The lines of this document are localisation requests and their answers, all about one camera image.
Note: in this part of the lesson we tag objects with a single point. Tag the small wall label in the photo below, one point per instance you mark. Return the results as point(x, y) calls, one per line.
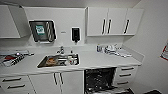
point(63, 32)

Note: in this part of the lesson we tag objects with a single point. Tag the black wall soap dispenser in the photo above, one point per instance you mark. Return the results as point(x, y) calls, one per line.
point(75, 34)

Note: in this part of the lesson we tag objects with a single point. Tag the small chrome sink fixture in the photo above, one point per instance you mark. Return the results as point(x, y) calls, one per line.
point(71, 52)

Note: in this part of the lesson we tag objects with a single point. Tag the grey paper towel dispenser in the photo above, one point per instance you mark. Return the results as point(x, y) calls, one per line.
point(42, 30)

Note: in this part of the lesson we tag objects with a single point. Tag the small clear bottle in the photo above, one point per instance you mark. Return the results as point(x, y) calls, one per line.
point(102, 49)

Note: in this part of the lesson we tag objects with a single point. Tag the white wall cabinet door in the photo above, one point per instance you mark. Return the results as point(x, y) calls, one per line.
point(135, 21)
point(10, 21)
point(95, 21)
point(116, 21)

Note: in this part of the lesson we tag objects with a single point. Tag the counter dish drying rack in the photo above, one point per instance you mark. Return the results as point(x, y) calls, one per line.
point(13, 58)

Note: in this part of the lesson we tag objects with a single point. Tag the white base cabinet door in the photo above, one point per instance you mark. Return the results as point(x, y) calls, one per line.
point(71, 82)
point(45, 84)

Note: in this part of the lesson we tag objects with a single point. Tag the stainless steel sink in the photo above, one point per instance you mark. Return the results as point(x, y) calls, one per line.
point(41, 64)

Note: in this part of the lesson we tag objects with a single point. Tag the chrome sink faucet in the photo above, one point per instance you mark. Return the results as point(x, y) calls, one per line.
point(61, 50)

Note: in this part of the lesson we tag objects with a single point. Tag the blue dish soap bottle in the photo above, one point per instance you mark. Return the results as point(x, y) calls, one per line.
point(98, 48)

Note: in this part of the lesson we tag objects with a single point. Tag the orange bowl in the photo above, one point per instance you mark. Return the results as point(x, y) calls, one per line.
point(51, 61)

